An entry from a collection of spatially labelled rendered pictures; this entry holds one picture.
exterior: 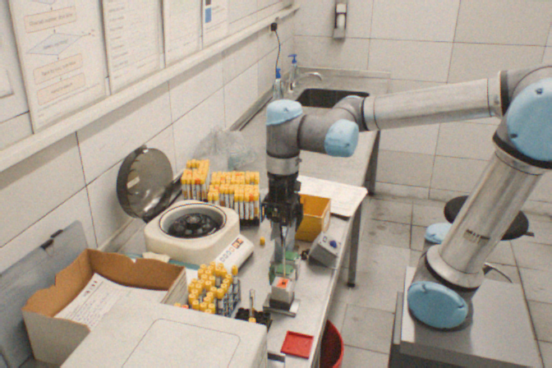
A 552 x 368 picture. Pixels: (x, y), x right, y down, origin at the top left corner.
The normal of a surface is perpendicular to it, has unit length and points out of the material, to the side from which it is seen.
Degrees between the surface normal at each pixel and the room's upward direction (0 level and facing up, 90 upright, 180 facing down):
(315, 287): 0
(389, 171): 90
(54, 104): 94
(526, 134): 84
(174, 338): 0
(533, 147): 84
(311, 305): 0
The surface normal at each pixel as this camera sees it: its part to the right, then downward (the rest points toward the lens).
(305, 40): -0.29, 0.42
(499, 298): -0.01, -0.90
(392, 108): -0.51, -0.02
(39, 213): 0.96, 0.12
